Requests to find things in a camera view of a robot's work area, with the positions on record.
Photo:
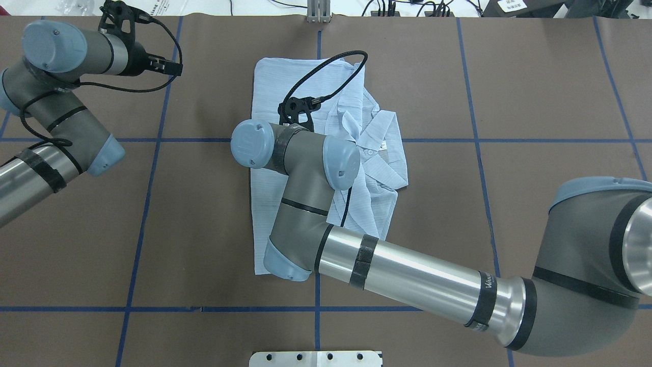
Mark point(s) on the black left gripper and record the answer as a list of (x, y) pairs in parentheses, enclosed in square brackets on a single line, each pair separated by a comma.
[(136, 62)]

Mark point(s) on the light blue button shirt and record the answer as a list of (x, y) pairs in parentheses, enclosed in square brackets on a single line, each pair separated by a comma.
[(354, 115)]

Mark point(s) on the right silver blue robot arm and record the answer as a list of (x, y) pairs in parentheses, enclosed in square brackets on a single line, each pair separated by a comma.
[(590, 274)]

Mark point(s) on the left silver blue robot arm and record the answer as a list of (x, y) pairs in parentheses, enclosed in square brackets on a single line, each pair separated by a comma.
[(39, 90)]

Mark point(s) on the clear plastic bag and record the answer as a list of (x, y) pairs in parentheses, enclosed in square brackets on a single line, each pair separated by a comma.
[(76, 7)]

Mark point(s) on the black box with label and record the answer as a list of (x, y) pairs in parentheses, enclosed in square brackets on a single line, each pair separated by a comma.
[(521, 9)]

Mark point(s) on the aluminium frame post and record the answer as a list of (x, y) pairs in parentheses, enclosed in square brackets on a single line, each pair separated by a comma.
[(319, 11)]

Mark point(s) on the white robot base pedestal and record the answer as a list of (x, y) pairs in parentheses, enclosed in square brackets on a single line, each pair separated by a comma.
[(317, 358)]

